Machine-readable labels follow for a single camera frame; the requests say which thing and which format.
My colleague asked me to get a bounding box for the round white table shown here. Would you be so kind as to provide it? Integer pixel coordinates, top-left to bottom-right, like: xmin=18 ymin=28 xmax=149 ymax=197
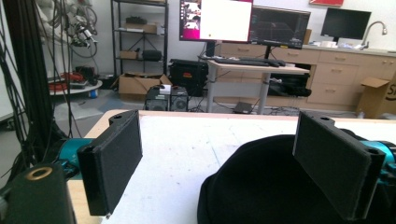
xmin=48 ymin=78 xmax=104 ymax=97

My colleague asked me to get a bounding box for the tall cardboard box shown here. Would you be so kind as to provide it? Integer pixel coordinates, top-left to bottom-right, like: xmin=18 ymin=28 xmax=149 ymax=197
xmin=356 ymin=73 xmax=396 ymax=119

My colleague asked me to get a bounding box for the black hard case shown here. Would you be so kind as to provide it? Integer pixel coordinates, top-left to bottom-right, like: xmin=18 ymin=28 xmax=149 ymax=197
xmin=168 ymin=59 xmax=209 ymax=97

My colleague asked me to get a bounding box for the black computer tower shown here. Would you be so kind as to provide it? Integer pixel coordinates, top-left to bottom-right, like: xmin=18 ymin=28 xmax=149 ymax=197
xmin=170 ymin=86 xmax=190 ymax=112
xmin=145 ymin=85 xmax=172 ymax=112

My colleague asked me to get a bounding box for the metal faucet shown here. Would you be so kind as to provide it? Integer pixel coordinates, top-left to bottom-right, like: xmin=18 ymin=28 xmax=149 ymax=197
xmin=360 ymin=21 xmax=389 ymax=50

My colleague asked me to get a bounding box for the black keyboard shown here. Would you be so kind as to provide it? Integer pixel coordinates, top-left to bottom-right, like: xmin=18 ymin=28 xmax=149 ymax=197
xmin=214 ymin=57 xmax=286 ymax=68

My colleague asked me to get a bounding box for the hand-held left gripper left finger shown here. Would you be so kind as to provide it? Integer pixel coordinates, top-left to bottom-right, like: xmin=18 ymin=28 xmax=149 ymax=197
xmin=77 ymin=109 xmax=144 ymax=217

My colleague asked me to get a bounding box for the small black monitor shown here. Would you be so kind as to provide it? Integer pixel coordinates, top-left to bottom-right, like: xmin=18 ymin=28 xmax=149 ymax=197
xmin=320 ymin=7 xmax=373 ymax=43

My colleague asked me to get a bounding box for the wooden cabinet counter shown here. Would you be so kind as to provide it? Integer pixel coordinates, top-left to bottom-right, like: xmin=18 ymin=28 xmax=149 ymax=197
xmin=214 ymin=42 xmax=396 ymax=111

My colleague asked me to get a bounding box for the small cardboard box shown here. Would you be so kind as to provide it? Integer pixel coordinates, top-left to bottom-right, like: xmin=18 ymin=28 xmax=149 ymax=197
xmin=119 ymin=49 xmax=138 ymax=60

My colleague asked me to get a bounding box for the black cylindrical bag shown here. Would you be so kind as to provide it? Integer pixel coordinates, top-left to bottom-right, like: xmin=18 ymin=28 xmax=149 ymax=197
xmin=141 ymin=49 xmax=163 ymax=62

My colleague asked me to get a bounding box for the flat cardboard box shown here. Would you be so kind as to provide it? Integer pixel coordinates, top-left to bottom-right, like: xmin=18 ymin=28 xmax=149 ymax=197
xmin=124 ymin=21 xmax=158 ymax=35

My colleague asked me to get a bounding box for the open cardboard box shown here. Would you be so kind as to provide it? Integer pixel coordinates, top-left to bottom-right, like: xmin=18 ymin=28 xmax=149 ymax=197
xmin=118 ymin=73 xmax=173 ymax=101

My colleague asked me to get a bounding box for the monitor with pink white screen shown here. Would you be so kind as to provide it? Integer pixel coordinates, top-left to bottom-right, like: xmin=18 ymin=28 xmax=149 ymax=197
xmin=178 ymin=0 xmax=254 ymax=44

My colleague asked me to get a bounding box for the white standing desk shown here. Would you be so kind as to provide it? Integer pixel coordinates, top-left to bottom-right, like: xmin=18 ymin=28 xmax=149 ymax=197
xmin=199 ymin=59 xmax=311 ymax=115

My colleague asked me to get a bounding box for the red wall sign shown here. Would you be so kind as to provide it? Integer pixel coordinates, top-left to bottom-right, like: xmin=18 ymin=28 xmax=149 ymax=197
xmin=308 ymin=0 xmax=345 ymax=7

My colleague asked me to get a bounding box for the black metal shelf rack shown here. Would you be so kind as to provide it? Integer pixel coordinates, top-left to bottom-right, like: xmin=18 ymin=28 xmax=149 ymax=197
xmin=110 ymin=0 xmax=170 ymax=78

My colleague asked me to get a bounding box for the hanging cable bundle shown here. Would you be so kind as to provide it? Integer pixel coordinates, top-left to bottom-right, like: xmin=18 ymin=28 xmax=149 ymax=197
xmin=0 ymin=0 xmax=74 ymax=181

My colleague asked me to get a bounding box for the wide dark monitor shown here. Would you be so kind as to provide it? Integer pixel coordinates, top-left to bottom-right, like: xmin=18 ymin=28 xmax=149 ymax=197
xmin=248 ymin=5 xmax=312 ymax=50

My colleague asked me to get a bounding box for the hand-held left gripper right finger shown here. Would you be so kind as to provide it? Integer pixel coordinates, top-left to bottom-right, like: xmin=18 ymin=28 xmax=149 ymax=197
xmin=292 ymin=110 xmax=387 ymax=221

